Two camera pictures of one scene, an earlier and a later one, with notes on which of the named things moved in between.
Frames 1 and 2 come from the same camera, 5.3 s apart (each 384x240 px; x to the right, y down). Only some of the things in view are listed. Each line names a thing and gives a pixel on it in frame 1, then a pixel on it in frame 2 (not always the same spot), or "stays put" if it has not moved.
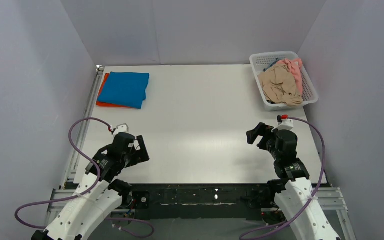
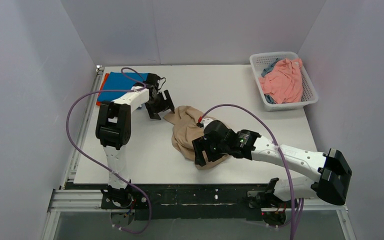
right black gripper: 264,138 to 206,145
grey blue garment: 271,65 stays put
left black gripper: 141,149 to 158,101
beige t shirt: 279,84 to 186,130
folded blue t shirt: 125,88 stays put
